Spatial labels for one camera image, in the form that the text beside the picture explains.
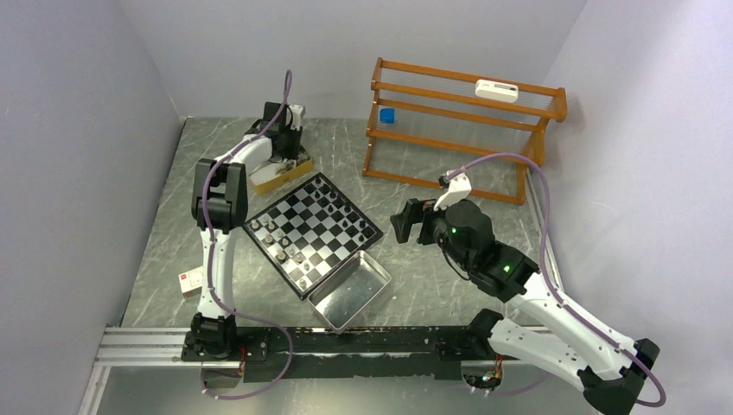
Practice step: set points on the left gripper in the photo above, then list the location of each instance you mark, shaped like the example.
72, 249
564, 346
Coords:
293, 153

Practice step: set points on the small white card box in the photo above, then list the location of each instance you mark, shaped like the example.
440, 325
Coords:
191, 282

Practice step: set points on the orange wooden rack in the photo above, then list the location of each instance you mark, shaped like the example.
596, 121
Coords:
437, 109

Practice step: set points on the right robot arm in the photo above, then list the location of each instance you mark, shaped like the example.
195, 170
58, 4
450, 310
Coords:
609, 368

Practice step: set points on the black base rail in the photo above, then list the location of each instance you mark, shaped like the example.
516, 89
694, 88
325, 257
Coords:
439, 352

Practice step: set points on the blue cube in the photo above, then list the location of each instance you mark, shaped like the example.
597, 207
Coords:
387, 115

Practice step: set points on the silver metal tin lid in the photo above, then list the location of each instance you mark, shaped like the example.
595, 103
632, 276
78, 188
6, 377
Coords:
344, 295

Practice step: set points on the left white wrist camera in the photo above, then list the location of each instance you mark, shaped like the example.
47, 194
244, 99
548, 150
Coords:
296, 116

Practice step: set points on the black white chessboard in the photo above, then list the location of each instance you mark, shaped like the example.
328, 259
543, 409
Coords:
322, 223

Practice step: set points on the gold tin of white pieces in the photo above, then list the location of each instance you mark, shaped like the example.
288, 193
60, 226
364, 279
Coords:
273, 174

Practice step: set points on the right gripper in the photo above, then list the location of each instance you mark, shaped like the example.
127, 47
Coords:
416, 211

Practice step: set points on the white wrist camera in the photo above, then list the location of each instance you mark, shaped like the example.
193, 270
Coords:
457, 187
296, 116

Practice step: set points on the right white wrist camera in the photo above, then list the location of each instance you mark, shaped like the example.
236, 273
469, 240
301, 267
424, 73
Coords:
457, 187

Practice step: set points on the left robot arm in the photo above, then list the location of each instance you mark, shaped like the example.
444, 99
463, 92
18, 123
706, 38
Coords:
220, 207

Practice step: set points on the white rectangular device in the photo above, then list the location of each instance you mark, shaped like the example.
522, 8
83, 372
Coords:
495, 90

